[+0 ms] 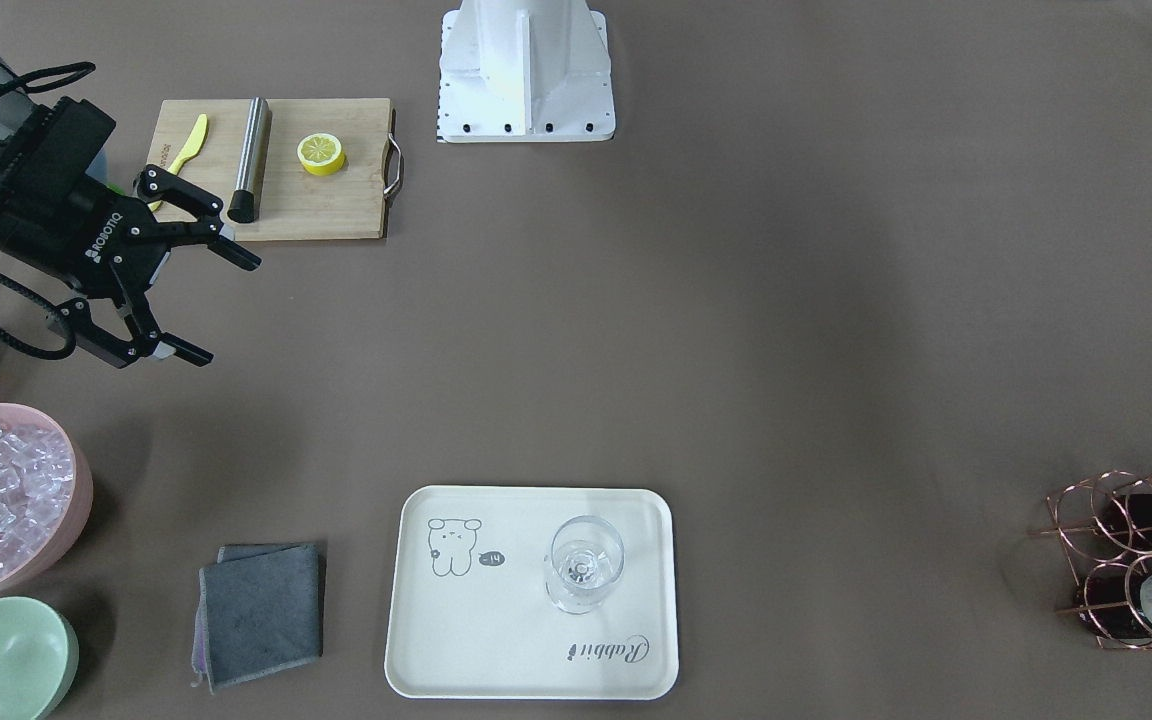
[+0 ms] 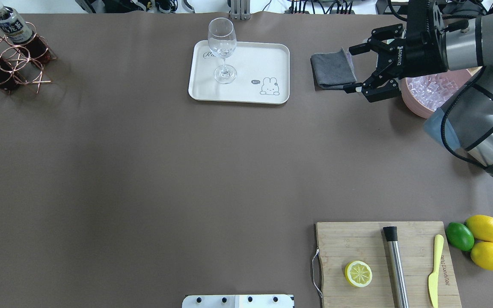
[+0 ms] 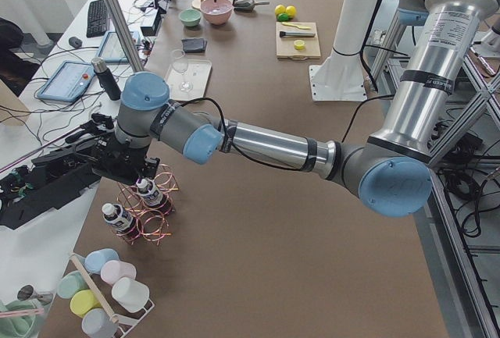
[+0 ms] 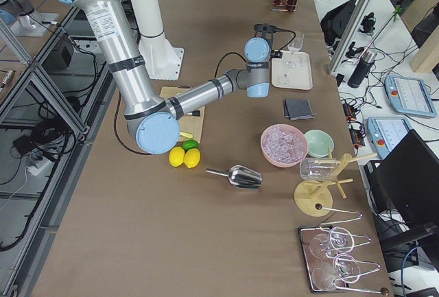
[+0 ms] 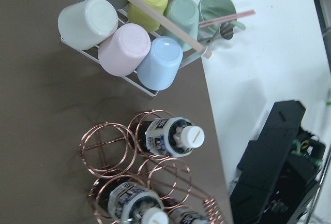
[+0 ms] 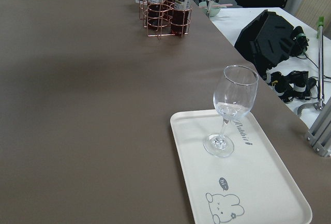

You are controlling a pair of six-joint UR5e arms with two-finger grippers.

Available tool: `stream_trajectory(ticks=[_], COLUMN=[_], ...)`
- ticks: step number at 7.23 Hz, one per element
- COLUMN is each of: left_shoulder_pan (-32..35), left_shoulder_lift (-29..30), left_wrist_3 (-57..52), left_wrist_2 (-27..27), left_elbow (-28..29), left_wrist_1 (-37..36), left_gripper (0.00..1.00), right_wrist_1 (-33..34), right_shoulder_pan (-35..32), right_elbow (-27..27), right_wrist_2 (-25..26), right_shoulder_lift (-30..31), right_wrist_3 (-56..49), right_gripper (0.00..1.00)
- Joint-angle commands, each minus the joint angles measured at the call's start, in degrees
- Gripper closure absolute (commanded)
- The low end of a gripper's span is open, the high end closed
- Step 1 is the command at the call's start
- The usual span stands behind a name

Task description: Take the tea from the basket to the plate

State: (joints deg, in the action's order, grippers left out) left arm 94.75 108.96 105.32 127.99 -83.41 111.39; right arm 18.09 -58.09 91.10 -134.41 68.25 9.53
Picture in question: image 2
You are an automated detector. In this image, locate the aluminium frame post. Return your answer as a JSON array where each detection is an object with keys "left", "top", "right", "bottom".
[{"left": 227, "top": 0, "right": 252, "bottom": 20}]

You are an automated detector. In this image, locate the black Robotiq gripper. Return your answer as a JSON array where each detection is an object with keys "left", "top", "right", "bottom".
[{"left": 343, "top": 0, "right": 448, "bottom": 103}]

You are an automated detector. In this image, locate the tea bottle middle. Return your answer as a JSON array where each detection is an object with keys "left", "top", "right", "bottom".
[{"left": 0, "top": 1, "right": 51, "bottom": 68}]

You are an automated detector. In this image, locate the half lemon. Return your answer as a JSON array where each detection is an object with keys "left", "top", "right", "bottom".
[{"left": 344, "top": 261, "right": 372, "bottom": 288}]

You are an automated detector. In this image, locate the clear wine glass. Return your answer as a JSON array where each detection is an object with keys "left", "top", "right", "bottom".
[{"left": 208, "top": 18, "right": 238, "bottom": 84}]

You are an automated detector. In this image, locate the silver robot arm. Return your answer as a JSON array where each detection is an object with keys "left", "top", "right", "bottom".
[{"left": 344, "top": 0, "right": 493, "bottom": 177}]

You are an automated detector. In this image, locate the lemon one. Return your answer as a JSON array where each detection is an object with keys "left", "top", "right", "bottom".
[{"left": 464, "top": 215, "right": 493, "bottom": 242}]

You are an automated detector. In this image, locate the copper wire bottle basket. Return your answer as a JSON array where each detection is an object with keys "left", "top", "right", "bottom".
[{"left": 0, "top": 30, "right": 57, "bottom": 95}]

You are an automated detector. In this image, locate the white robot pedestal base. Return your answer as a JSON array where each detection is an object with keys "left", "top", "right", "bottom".
[{"left": 182, "top": 294, "right": 295, "bottom": 308}]

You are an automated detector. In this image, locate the yellow plastic knife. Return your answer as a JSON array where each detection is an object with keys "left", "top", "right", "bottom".
[{"left": 427, "top": 234, "right": 444, "bottom": 308}]

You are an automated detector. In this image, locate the lime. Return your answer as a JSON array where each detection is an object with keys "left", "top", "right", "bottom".
[{"left": 445, "top": 222, "right": 475, "bottom": 252}]

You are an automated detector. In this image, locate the grey folded cloth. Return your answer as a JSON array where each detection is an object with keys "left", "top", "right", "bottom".
[{"left": 310, "top": 48, "right": 357, "bottom": 90}]

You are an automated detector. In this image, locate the bamboo cutting board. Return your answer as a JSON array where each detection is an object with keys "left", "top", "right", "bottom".
[{"left": 314, "top": 222, "right": 445, "bottom": 308}]

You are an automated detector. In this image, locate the steel muddler black tip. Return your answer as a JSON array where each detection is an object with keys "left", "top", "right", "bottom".
[{"left": 382, "top": 226, "right": 410, "bottom": 308}]

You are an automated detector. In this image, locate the lemon two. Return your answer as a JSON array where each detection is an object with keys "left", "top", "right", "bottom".
[{"left": 471, "top": 242, "right": 493, "bottom": 271}]

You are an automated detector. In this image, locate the pink bowl with ice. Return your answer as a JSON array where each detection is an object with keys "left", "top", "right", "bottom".
[{"left": 399, "top": 68, "right": 481, "bottom": 118}]

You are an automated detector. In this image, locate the cream rabbit tray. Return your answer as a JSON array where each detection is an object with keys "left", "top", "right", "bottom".
[{"left": 188, "top": 40, "right": 290, "bottom": 104}]

